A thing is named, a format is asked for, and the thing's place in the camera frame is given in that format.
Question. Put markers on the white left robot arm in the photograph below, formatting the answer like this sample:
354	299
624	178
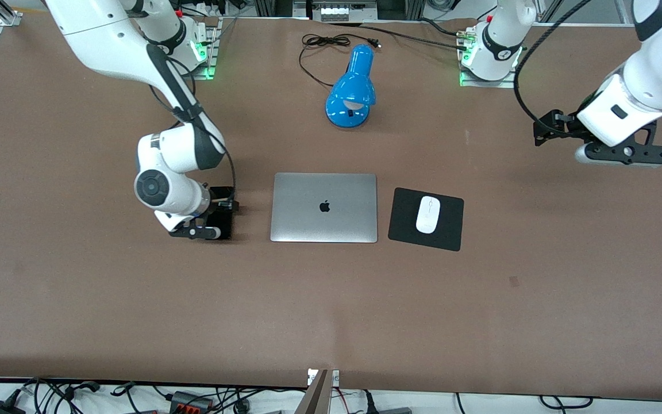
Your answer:
653	75

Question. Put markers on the black power adapter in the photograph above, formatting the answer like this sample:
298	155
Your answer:
0	408

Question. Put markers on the white power strip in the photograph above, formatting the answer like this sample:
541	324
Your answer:
345	11

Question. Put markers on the aluminium camera mount profile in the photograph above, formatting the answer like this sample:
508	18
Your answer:
316	397

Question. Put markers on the grey connector with orange levers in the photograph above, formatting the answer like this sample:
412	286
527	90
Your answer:
190	401

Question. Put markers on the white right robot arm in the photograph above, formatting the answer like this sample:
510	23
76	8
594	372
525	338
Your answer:
107	34

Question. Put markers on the black smartphone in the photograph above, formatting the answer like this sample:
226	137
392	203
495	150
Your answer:
225	227

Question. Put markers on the white computer mouse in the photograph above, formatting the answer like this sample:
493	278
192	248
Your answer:
427	215

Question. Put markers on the black mouse pad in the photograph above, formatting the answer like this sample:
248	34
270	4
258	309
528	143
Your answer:
451	224

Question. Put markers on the silver closed laptop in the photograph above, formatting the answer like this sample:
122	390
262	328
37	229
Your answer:
324	224

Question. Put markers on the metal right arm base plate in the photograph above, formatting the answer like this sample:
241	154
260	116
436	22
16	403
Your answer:
211	63

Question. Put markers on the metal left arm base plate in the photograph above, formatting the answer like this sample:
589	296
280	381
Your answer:
489	83

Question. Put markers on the blue desk lamp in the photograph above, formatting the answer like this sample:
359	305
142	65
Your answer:
354	86

